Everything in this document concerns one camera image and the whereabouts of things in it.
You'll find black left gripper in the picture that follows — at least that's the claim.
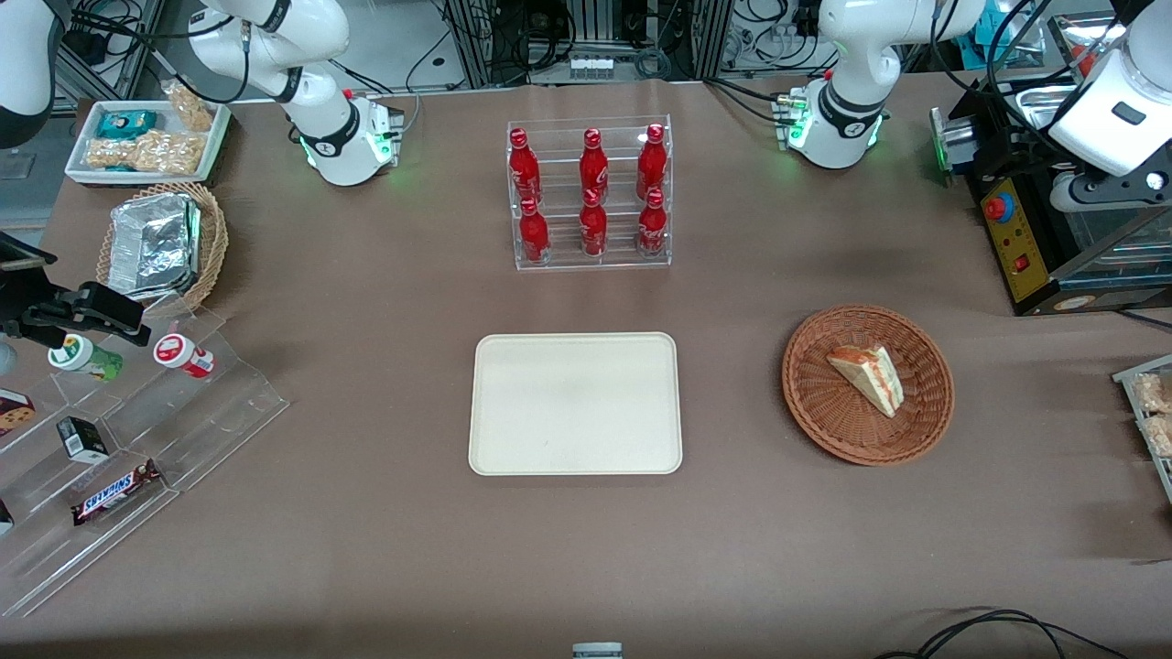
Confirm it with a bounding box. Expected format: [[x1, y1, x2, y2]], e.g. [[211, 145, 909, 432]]
[[969, 96, 1172, 211]]

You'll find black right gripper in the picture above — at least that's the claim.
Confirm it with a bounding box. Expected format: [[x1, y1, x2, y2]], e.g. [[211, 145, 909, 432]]
[[0, 233, 152, 347]]

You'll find triangular sandwich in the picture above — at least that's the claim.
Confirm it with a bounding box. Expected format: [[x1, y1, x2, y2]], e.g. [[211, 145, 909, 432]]
[[827, 344, 906, 419]]

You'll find light tan wicker basket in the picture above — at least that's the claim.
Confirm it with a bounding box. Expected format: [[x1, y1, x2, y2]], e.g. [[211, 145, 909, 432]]
[[95, 181, 230, 318]]

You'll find white rectangular snack tray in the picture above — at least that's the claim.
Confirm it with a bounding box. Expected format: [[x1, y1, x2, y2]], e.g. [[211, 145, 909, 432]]
[[64, 99, 233, 187]]

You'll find brown wicker basket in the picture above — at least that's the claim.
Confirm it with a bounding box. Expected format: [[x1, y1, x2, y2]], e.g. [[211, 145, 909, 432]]
[[781, 304, 956, 468]]

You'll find cream plastic tray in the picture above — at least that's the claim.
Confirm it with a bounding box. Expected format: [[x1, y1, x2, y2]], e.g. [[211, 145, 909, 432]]
[[468, 331, 684, 477]]

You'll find silver foil container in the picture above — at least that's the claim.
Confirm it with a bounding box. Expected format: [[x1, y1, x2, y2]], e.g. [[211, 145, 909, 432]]
[[107, 192, 202, 301]]

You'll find small black box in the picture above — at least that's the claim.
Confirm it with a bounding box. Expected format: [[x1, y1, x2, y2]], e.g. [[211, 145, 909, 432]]
[[56, 416, 111, 465]]

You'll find clear acrylic tiered stand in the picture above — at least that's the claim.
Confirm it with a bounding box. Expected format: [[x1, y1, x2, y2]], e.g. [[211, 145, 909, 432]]
[[0, 307, 291, 619]]

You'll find black food warmer cabinet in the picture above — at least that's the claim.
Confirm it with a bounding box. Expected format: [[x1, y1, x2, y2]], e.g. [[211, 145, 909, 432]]
[[929, 9, 1172, 318]]

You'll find chocolate cookie box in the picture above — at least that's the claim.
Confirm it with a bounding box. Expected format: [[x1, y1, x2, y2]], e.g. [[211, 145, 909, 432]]
[[0, 388, 38, 438]]

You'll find large clear peanut bag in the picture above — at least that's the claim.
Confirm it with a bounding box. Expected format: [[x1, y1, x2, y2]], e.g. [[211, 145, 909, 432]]
[[84, 130, 204, 177]]

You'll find Snickers chocolate bar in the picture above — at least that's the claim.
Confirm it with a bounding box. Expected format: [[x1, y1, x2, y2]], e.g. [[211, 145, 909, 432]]
[[71, 459, 163, 527]]

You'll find teal snack packet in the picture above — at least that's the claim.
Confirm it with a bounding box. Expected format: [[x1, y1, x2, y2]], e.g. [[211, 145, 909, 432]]
[[96, 110, 158, 140]]

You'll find small clear peanut bag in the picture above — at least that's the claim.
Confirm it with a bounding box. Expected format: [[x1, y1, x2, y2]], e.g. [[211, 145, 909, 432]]
[[163, 81, 216, 134]]

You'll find red cola bottle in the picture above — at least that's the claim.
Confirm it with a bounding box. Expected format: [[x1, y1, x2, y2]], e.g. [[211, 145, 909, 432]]
[[579, 189, 609, 258], [637, 188, 668, 258], [579, 128, 610, 197], [508, 128, 543, 206], [636, 124, 668, 197], [518, 198, 551, 266]]

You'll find clear acrylic bottle rack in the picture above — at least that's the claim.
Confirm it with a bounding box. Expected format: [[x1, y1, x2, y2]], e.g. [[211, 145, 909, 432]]
[[506, 114, 674, 272]]

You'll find white wire rack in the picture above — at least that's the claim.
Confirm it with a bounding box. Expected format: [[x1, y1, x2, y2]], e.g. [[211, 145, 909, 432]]
[[1112, 355, 1172, 504]]

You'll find black floor cable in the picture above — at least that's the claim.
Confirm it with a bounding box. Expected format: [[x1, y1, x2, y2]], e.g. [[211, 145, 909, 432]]
[[874, 608, 1132, 659]]

